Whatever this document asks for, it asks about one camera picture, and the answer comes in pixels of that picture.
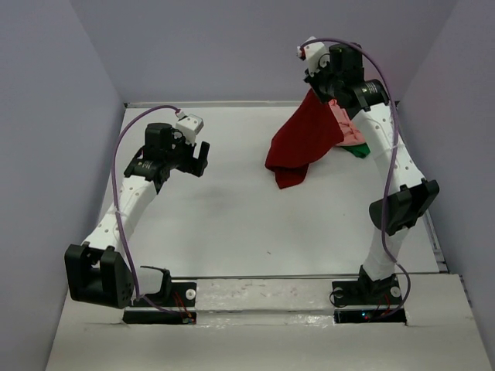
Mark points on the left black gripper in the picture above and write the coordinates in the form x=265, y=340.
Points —
x=189, y=167

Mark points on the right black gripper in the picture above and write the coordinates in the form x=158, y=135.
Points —
x=314, y=81

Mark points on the red t shirt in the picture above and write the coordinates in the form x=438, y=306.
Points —
x=303, y=139

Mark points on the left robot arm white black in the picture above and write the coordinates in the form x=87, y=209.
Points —
x=101, y=271

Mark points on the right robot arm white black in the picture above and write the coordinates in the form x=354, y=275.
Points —
x=407, y=192

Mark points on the pink t shirt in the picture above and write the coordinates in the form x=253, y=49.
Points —
x=351, y=135

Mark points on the green t shirt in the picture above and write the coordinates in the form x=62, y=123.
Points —
x=359, y=151

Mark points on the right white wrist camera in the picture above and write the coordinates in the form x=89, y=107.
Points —
x=316, y=55

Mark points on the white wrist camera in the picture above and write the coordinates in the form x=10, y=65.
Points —
x=316, y=55
x=190, y=125

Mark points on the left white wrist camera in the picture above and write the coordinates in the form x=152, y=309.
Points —
x=190, y=125

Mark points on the aluminium rail back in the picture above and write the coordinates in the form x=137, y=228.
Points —
x=215, y=103

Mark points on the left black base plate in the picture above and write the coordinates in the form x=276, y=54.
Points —
x=178, y=309

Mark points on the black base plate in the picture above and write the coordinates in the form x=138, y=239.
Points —
x=178, y=309
x=354, y=305

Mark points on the aluminium rail right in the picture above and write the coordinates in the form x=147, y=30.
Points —
x=421, y=251

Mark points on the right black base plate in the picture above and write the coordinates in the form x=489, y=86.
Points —
x=354, y=305

